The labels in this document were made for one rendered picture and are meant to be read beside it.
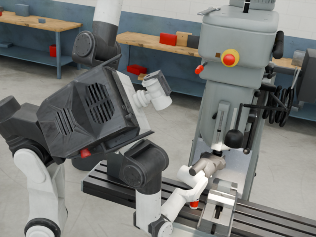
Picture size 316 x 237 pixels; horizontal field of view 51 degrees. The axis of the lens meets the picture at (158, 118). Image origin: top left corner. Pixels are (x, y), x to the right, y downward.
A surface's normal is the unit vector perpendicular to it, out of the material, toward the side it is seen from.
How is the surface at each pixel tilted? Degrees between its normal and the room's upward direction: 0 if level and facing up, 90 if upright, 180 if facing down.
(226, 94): 90
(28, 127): 90
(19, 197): 0
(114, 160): 90
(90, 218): 0
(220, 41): 90
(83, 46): 71
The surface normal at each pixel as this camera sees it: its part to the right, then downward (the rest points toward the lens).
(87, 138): -0.46, 0.07
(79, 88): -0.23, -0.04
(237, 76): -0.33, 0.37
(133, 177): -0.55, 0.31
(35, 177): -0.01, 0.43
